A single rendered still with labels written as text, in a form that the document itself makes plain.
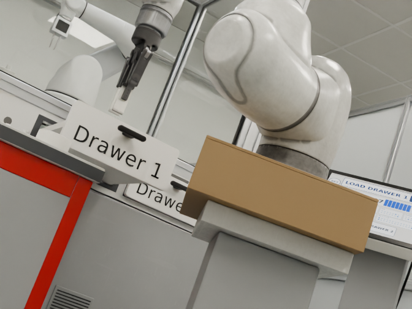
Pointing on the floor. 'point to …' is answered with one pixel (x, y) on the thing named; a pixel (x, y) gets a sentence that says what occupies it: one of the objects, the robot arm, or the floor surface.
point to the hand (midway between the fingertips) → (120, 100)
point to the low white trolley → (37, 213)
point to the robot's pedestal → (259, 263)
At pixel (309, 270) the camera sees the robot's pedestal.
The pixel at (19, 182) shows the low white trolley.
